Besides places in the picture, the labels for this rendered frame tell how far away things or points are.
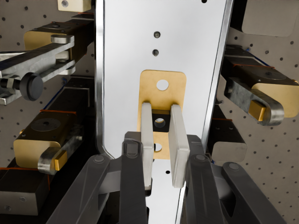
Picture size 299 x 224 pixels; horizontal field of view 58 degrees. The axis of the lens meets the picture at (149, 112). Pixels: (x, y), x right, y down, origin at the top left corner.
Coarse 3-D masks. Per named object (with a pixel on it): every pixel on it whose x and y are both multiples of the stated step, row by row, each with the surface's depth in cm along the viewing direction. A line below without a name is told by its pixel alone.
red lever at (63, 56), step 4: (0, 52) 35; (4, 52) 35; (8, 52) 36; (12, 52) 36; (16, 52) 36; (20, 52) 36; (24, 52) 37; (60, 52) 39; (64, 52) 39; (68, 52) 40; (0, 56) 35; (4, 56) 35; (8, 56) 36; (12, 56) 36; (56, 56) 39; (60, 56) 39; (64, 56) 40; (68, 56) 40; (0, 60) 35; (56, 60) 39; (60, 60) 40; (64, 60) 40
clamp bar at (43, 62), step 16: (48, 48) 35; (64, 48) 38; (0, 64) 27; (16, 64) 28; (32, 64) 32; (48, 64) 36; (64, 64) 39; (0, 80) 27; (16, 80) 27; (32, 80) 26; (0, 96) 27; (16, 96) 28; (32, 96) 27
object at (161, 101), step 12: (144, 72) 22; (156, 72) 22; (168, 72) 22; (180, 72) 22; (144, 84) 22; (156, 84) 22; (180, 84) 22; (144, 96) 22; (156, 96) 22; (168, 96) 22; (180, 96) 22; (156, 108) 23; (168, 108) 23; (168, 120) 22; (156, 132) 24; (168, 144) 24; (156, 156) 25; (168, 156) 25
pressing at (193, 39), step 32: (96, 0) 42; (128, 0) 43; (160, 0) 43; (192, 0) 43; (224, 0) 43; (96, 32) 44; (128, 32) 45; (160, 32) 45; (192, 32) 45; (224, 32) 45; (96, 64) 47; (128, 64) 47; (160, 64) 47; (192, 64) 47; (96, 96) 49; (128, 96) 50; (192, 96) 50; (96, 128) 52; (128, 128) 52; (192, 128) 52; (160, 160) 55; (160, 192) 59
